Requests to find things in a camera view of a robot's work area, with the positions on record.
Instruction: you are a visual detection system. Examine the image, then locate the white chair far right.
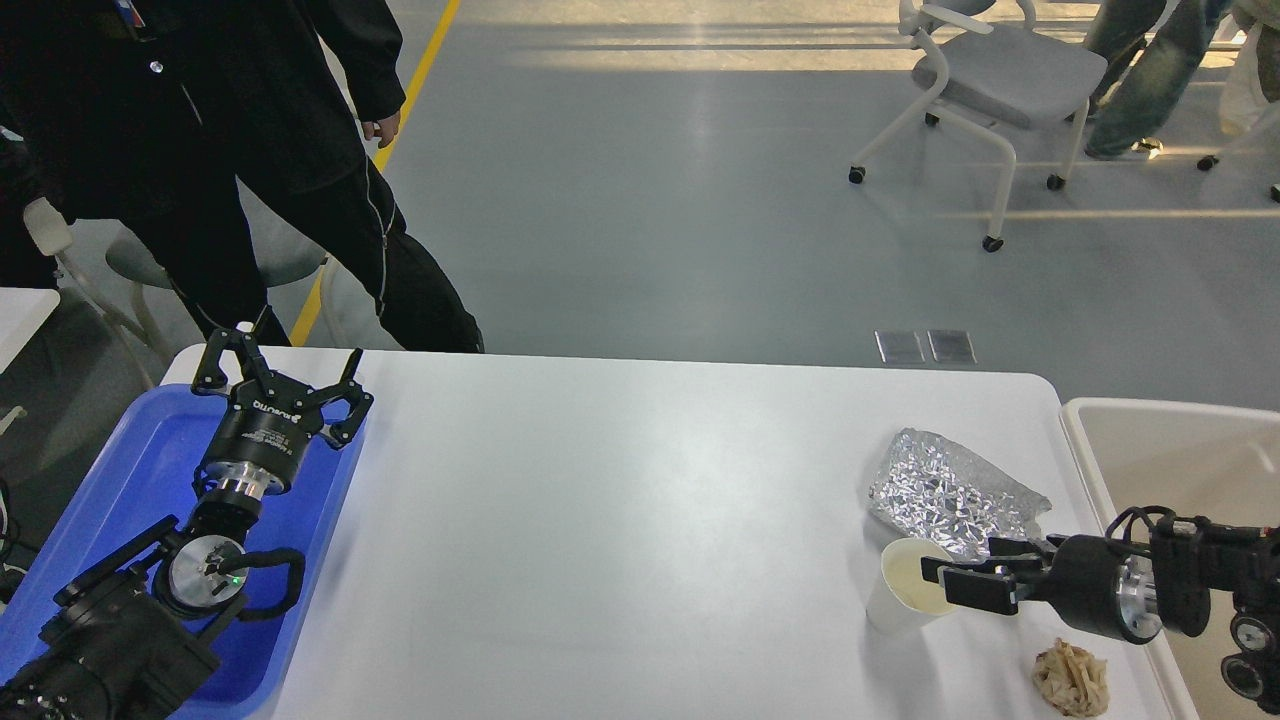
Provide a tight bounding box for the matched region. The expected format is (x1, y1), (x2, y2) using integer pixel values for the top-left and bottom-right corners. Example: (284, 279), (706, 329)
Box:
(1196, 1), (1279, 173)

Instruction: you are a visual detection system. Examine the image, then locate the grey chair right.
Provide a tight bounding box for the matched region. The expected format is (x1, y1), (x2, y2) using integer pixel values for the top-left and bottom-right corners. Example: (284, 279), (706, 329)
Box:
(847, 1), (1108, 252)

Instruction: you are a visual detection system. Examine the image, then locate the person in blue jeans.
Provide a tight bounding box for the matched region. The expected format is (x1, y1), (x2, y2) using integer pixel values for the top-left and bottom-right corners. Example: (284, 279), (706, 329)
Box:
(1084, 1), (1235, 161)

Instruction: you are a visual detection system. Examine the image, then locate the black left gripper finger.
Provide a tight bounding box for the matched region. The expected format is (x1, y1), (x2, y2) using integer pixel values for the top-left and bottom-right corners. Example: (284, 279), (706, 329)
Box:
(191, 328), (273, 400)
(300, 348), (374, 451)

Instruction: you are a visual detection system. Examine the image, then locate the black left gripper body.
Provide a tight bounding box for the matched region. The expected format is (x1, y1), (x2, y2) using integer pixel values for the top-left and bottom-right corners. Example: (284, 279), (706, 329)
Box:
(195, 372), (319, 498)

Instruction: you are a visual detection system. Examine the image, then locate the grey chair left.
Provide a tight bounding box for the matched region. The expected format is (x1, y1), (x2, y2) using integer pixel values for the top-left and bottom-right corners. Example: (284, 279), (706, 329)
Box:
(106, 172), (325, 347)

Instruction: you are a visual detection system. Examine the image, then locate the white chair far left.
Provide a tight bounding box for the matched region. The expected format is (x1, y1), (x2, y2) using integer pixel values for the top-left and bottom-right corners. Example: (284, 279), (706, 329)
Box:
(20, 197), (156, 389)

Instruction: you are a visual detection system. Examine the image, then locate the person in black clothes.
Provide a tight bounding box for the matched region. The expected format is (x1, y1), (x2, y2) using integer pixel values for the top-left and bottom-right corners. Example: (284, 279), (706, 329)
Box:
(1, 1), (483, 354)

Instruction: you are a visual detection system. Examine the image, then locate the blue plastic tray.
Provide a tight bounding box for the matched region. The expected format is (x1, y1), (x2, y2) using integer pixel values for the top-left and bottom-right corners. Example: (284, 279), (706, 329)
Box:
(1, 386), (365, 719)

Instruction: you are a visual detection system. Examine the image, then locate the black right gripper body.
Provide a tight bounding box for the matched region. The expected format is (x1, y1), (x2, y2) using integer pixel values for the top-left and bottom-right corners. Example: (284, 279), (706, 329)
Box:
(1039, 536), (1164, 644)

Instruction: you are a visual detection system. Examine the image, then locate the left silver floor socket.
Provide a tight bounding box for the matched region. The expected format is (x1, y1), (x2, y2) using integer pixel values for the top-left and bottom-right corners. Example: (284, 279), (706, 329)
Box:
(874, 329), (925, 366)

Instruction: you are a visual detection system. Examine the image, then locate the beige plastic bin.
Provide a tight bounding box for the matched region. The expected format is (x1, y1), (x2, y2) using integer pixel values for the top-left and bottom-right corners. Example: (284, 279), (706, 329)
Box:
(1061, 398), (1279, 719)

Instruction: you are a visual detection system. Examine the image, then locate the white chair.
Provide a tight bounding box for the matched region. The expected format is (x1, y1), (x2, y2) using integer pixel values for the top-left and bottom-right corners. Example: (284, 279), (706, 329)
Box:
(1196, 1), (1279, 173)
(20, 197), (156, 389)

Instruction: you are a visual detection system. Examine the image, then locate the white paper cup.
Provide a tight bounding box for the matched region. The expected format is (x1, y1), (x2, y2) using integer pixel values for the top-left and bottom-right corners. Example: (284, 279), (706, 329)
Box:
(865, 537), (957, 635)

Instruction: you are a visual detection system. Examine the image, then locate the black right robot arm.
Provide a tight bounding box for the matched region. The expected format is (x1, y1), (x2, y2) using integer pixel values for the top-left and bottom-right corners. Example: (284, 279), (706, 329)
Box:
(916, 506), (1279, 715)

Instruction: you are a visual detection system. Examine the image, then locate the crumpled silver foil bag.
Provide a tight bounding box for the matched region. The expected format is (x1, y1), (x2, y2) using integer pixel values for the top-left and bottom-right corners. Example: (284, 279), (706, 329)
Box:
(867, 428), (1053, 562)

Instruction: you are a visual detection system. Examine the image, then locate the white side table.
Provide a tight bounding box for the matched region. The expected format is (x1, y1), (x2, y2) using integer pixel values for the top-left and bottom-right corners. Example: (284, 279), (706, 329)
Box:
(1, 287), (61, 373)

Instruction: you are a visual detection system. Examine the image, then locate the silver floor socket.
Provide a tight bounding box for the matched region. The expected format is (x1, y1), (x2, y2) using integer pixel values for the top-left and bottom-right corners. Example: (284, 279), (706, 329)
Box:
(925, 329), (978, 365)
(874, 329), (925, 366)

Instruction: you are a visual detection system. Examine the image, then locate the grey chair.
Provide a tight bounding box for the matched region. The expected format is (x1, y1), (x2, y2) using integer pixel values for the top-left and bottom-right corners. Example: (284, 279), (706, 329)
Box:
(106, 172), (325, 347)
(847, 1), (1108, 252)

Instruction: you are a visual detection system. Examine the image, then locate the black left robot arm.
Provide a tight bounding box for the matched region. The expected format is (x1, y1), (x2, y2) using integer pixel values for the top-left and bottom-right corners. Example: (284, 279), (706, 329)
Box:
(3, 329), (374, 719)

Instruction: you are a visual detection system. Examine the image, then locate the crumpled brown paper ball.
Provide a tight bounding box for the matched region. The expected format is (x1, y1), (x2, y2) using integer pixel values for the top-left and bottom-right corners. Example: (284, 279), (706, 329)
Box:
(1030, 638), (1111, 717)

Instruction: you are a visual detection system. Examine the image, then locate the right silver floor socket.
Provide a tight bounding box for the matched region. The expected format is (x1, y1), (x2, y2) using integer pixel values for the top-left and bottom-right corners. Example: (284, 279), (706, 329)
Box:
(925, 329), (978, 365)

